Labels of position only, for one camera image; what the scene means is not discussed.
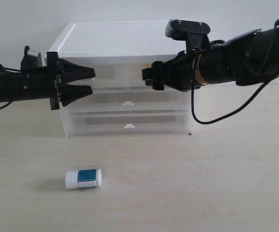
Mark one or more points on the clear bottom wide drawer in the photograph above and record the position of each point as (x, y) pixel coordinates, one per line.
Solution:
(88, 123)

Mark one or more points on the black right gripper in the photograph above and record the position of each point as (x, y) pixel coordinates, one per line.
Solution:
(211, 66)

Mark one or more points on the clear wide drawer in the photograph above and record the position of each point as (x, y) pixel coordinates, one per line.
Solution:
(88, 123)
(156, 100)

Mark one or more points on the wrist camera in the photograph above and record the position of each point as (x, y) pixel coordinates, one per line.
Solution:
(195, 34)
(31, 59)

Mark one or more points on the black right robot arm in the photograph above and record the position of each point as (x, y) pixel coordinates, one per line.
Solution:
(247, 59)

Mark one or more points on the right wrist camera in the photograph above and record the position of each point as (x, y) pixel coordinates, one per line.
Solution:
(195, 34)

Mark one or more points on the white pill bottle blue label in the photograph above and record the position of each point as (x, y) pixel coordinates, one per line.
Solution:
(83, 179)

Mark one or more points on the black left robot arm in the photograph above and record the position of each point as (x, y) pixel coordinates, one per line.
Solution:
(10, 84)

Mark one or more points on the white plastic drawer cabinet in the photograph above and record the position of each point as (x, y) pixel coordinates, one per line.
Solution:
(119, 43)

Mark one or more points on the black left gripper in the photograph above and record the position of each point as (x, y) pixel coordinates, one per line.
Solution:
(41, 83)

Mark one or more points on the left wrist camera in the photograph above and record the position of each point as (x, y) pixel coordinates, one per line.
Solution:
(31, 59)

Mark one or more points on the clear middle wide drawer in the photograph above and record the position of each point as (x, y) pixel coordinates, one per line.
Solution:
(156, 100)

